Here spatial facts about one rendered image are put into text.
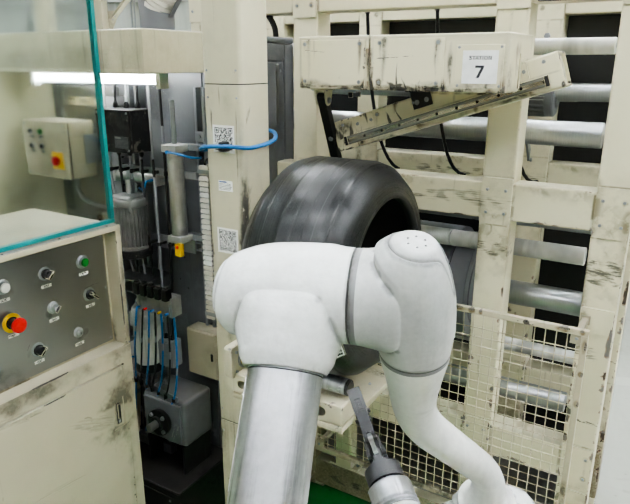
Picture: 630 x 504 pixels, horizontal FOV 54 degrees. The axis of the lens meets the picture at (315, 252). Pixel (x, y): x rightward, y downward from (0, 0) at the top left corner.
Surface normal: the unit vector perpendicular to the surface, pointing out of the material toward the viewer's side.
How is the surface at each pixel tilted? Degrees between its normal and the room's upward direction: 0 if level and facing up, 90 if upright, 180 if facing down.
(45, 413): 90
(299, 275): 51
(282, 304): 60
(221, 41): 90
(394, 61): 90
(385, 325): 103
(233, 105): 90
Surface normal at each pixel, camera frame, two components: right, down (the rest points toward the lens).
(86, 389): 0.85, 0.15
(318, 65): -0.52, 0.25
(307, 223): -0.41, -0.39
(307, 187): -0.29, -0.66
